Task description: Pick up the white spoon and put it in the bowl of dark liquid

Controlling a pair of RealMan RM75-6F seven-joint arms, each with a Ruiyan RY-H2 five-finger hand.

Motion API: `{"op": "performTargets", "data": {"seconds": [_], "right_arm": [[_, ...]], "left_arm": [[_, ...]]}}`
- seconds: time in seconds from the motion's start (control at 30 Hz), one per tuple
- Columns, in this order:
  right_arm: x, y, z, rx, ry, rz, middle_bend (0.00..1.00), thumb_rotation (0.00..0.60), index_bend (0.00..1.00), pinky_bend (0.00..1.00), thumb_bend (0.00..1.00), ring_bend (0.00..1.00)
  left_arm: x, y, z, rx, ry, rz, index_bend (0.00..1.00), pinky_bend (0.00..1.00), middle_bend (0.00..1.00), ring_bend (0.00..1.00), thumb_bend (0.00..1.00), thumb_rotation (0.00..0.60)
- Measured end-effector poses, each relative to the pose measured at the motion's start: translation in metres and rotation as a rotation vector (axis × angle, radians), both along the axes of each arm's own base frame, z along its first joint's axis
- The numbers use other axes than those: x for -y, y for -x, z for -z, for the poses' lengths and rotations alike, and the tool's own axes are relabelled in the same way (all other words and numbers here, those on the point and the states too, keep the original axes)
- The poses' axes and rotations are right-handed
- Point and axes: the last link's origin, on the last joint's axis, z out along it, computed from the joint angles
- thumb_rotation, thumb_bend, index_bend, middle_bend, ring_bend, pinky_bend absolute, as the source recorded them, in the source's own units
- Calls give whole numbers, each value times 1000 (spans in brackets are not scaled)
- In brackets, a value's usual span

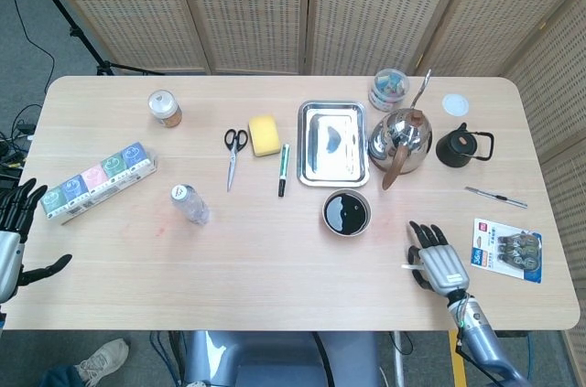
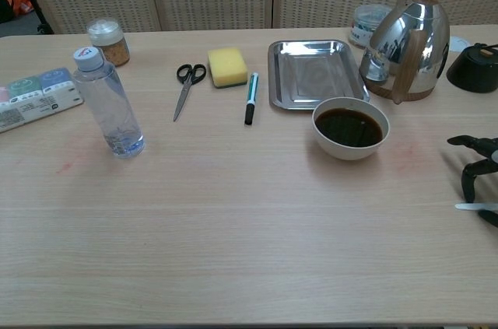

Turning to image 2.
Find right black grey robot hand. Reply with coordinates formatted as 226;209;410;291
447;135;498;229

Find white plastic spoon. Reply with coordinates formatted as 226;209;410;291
454;201;498;213

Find white bowl with dark liquid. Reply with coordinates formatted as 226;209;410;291
311;96;391;162

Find black teapot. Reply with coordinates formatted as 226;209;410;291
446;43;498;94

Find white round coaster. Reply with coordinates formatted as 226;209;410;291
447;35;473;54

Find clear plastic lidded container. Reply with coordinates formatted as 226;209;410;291
347;3;395;50

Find stainless steel rectangular tray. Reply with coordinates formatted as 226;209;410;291
267;39;371;111

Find green white marker pen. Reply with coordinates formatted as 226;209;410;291
244;72;260;126

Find yellow green sponge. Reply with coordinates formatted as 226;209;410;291
207;47;249;89

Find clear plastic water bottle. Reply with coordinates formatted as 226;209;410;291
72;46;146;160

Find glass spice jar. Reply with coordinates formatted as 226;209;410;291
86;18;132;68

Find tissue packets multipack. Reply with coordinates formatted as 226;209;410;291
0;68;85;135

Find orange black bag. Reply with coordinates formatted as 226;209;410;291
0;0;34;23

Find stainless steel kettle wooden handle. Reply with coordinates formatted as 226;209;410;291
358;0;451;106

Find black handled scissors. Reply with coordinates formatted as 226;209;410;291
172;63;208;123

